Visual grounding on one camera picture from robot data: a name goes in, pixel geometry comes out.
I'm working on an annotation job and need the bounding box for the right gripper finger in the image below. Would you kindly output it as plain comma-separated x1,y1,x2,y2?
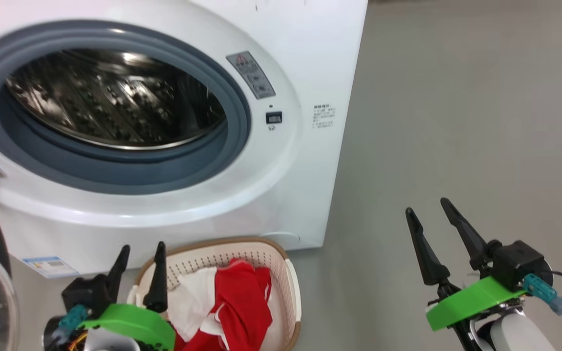
405,207,451,286
440,197,491,271

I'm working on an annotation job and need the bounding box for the blue energy label sticker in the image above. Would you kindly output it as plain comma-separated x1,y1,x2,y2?
21,256,79,279

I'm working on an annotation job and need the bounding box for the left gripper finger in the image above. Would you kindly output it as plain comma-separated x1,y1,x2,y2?
143,241,168,313
100,245,131,305

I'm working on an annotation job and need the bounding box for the teal right cable connector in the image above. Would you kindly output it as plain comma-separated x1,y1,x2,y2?
522,273,562,315

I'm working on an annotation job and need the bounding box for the white front-load washing machine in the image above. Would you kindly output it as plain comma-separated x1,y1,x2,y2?
0,0,368,278

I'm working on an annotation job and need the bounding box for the red and white garment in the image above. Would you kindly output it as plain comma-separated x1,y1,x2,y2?
166,258,274,351

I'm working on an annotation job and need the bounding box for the grey warning sticker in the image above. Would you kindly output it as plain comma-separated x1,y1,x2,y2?
226,51,276,100

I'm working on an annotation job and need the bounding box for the teal cable connector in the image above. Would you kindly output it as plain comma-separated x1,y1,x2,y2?
52,305,91,342
522,273,562,315

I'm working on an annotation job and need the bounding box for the teal left cable connector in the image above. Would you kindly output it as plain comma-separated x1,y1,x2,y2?
52,305,91,342

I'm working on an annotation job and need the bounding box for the cream laundry basket brown rim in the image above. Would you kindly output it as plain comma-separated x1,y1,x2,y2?
127,236,302,351

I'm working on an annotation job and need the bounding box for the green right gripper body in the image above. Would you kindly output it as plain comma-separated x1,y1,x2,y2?
426,275,526,332

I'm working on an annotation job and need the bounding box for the round drain filter cover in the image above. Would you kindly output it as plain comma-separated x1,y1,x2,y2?
261,231,301,243

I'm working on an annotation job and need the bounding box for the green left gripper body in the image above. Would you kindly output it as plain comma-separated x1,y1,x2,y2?
79,303,176,351

